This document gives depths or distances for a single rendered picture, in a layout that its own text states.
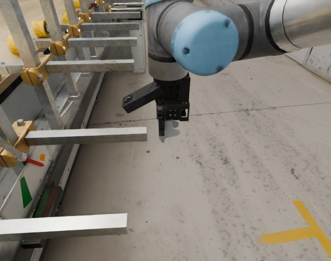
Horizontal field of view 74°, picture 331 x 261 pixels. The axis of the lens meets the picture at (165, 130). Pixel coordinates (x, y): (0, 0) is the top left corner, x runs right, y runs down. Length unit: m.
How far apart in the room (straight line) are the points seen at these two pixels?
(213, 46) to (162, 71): 0.17
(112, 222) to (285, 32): 0.44
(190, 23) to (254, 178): 1.47
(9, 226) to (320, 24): 0.61
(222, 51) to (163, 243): 1.16
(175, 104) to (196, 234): 0.99
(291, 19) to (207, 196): 1.30
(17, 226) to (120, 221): 0.20
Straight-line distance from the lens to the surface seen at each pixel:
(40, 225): 0.53
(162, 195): 1.52
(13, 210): 0.68
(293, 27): 0.37
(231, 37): 0.36
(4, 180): 0.98
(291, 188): 1.77
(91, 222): 0.50
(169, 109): 0.54
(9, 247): 0.71
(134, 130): 0.62
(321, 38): 0.36
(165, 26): 0.40
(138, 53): 2.91
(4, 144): 0.55
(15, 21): 0.78
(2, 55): 1.23
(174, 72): 0.49
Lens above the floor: 1.25
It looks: 39 degrees down
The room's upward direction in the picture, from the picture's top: straight up
